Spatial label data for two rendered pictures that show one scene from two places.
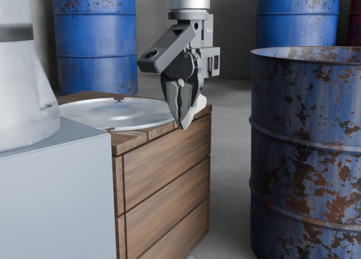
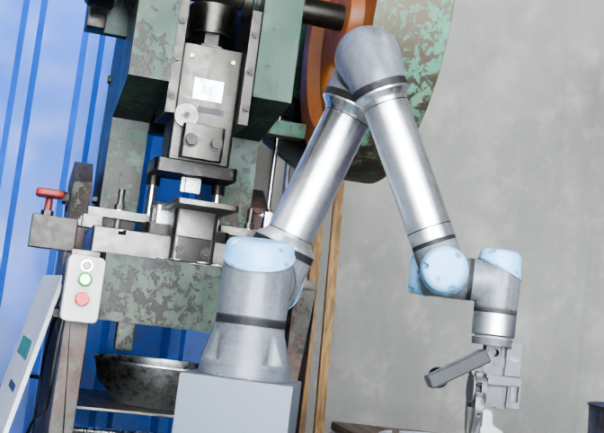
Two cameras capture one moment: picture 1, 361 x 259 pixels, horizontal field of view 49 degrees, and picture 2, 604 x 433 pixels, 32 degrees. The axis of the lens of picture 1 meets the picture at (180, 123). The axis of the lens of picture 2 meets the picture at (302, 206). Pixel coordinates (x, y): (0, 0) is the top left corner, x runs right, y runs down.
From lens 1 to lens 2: 1.38 m
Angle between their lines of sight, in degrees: 53
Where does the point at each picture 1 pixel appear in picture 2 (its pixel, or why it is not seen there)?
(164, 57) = (440, 374)
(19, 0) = (269, 306)
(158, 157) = not seen: outside the picture
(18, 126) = (244, 367)
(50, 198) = (247, 410)
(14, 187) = (230, 395)
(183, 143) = not seen: outside the picture
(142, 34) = not seen: outside the picture
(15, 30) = (262, 322)
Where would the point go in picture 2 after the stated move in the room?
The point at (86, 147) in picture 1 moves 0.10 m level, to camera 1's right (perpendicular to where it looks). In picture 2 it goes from (274, 390) to (317, 399)
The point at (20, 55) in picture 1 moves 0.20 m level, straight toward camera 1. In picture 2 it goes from (261, 334) to (193, 328)
